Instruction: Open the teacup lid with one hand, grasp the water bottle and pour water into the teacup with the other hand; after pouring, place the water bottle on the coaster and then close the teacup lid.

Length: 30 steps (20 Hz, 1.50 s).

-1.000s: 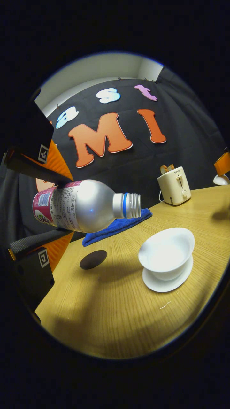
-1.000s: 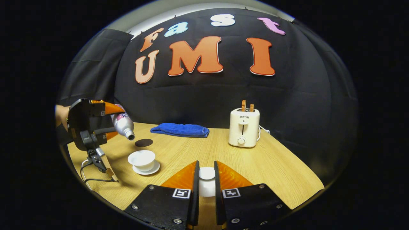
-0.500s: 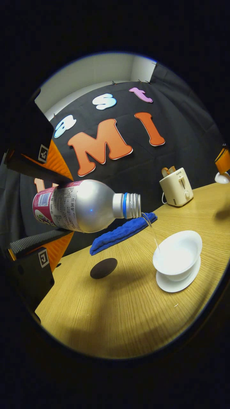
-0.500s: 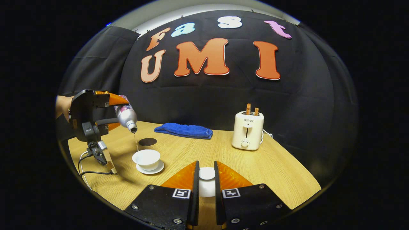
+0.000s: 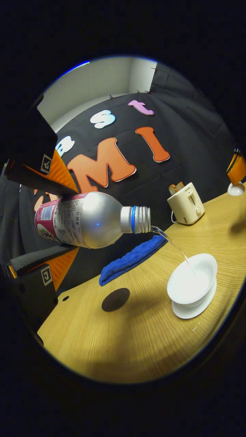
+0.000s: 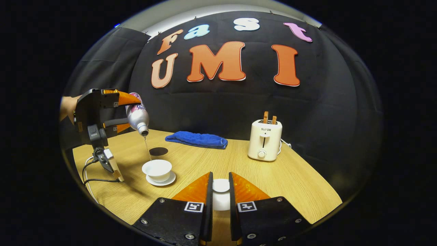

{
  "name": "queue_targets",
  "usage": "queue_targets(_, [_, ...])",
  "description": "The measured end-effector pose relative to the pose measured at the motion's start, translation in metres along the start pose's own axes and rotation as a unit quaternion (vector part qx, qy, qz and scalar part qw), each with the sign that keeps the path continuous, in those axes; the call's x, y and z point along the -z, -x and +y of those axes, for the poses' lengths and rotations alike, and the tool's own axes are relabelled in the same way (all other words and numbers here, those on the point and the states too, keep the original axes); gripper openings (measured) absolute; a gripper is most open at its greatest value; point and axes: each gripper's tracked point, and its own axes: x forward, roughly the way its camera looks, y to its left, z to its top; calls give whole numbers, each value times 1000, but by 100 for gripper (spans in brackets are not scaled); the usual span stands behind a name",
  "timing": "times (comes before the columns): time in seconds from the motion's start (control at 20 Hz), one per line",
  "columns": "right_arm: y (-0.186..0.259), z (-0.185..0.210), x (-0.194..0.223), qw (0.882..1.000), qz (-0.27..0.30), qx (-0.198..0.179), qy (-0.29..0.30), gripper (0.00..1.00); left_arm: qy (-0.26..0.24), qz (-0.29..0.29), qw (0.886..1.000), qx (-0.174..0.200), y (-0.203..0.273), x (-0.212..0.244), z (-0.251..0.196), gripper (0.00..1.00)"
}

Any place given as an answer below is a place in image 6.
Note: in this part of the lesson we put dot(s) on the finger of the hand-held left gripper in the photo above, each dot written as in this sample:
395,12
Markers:
119,98
116,125

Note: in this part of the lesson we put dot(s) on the dark grey curtain panel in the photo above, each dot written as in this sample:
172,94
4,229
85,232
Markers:
102,61

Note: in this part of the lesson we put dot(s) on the brown bread slice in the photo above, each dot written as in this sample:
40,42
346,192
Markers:
265,117
274,120

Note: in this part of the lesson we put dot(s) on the white teacup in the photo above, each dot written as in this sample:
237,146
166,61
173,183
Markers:
157,169

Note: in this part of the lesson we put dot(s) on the dark brown round coaster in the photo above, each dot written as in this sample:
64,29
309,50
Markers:
158,151

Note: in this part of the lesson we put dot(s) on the blue towel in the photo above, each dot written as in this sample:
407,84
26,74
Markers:
198,139

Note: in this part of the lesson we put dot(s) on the white toaster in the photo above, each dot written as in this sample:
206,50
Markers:
264,143

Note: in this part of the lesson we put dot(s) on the black backdrop cloth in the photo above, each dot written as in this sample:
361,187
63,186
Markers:
239,109

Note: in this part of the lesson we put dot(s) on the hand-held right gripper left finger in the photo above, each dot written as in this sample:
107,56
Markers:
209,212

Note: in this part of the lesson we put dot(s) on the silver water bottle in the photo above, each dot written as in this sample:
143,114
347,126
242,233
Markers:
137,118

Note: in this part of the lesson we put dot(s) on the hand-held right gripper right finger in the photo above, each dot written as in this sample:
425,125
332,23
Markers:
233,212

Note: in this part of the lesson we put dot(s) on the white saucer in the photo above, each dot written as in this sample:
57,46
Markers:
169,181

